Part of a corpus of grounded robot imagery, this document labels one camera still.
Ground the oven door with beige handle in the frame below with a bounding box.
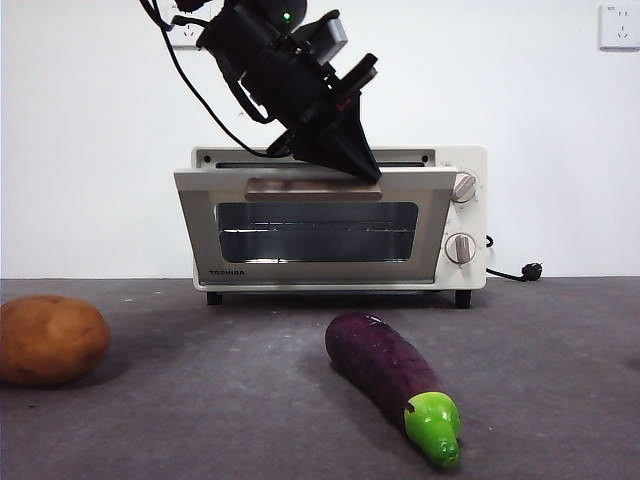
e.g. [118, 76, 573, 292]
[172, 167, 459, 287]

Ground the purple eggplant with green stem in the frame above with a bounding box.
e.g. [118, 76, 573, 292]
[324, 310, 463, 470]

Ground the beige round oven knob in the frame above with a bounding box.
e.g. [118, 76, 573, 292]
[444, 231, 478, 265]
[451, 170, 480, 204]

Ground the white toaster oven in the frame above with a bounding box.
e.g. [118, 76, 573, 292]
[192, 144, 489, 309]

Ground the brown potato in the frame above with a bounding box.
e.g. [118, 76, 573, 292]
[0, 294, 112, 387]

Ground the short black arm cable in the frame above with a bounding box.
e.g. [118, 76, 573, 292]
[214, 47, 274, 124]

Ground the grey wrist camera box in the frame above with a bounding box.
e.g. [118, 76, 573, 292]
[292, 13, 349, 64]

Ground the metal wire oven rack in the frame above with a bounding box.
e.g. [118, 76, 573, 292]
[221, 225, 409, 237]

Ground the long black arm cable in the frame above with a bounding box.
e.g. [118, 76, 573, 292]
[138, 0, 274, 159]

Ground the white wall socket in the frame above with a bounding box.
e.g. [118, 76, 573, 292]
[168, 8, 212, 50]
[599, 3, 640, 52]

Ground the black oven power cable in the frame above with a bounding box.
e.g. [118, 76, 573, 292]
[483, 234, 546, 284]

